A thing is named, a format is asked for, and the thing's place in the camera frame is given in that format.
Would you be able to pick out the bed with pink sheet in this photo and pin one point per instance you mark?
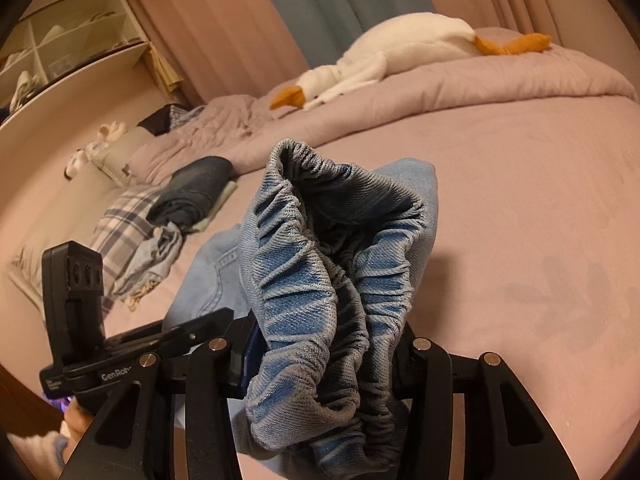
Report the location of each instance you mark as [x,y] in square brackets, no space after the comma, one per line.
[500,235]

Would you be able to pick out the dark folded jeans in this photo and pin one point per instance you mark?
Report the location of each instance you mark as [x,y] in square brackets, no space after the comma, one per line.
[190,185]

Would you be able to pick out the person's left hand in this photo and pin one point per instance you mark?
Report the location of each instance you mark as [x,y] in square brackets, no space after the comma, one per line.
[80,422]

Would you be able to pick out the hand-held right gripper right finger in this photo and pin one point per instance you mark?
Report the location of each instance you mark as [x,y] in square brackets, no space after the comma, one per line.
[425,375]

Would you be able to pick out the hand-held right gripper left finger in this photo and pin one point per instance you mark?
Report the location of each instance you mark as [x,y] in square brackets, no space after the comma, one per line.
[248,360]

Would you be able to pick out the light green folded cloth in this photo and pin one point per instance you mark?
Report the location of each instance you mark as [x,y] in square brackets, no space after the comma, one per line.
[220,205]

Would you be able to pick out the yellow hanging cloth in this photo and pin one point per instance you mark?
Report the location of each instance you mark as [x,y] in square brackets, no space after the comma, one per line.
[167,67]

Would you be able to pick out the white goose plush toy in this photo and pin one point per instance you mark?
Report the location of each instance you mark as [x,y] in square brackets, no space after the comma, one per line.
[400,45]

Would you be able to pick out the light blue denim pants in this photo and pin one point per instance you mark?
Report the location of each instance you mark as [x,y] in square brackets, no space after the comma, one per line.
[300,270]

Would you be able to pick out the small white plush toy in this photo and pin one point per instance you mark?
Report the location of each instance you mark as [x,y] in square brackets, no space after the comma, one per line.
[95,147]

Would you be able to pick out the black cloth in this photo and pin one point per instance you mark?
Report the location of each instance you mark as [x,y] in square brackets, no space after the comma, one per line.
[160,120]

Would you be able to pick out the pink duvet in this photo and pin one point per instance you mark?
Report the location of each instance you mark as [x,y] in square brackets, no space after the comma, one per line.
[475,85]

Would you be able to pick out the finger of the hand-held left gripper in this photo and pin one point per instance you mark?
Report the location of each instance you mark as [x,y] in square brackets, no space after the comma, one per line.
[170,335]

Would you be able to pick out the plaid shirt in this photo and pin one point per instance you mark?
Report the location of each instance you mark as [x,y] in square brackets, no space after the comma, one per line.
[150,260]

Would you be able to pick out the white cubby shelf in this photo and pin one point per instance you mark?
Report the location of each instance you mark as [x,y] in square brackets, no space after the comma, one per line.
[75,40]

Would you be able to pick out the person's left forearm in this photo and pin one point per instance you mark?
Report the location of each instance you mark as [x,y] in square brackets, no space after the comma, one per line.
[35,452]

